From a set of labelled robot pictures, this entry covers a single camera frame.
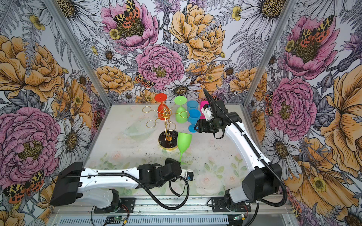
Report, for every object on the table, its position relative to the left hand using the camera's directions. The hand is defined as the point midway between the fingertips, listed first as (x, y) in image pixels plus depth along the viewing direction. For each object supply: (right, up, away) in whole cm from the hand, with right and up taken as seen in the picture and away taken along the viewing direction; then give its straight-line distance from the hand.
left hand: (175, 161), depth 77 cm
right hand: (+13, +16, +1) cm, 21 cm away
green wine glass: (+3, +25, +10) cm, 27 cm away
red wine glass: (-7, +28, +1) cm, 29 cm away
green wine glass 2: (+4, +11, +1) cm, 11 cm away
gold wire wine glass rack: (-7, +9, +21) cm, 24 cm away
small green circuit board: (-29, -26, -6) cm, 39 cm away
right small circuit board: (+32, -26, -5) cm, 41 cm away
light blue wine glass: (+10, +33, +26) cm, 43 cm away
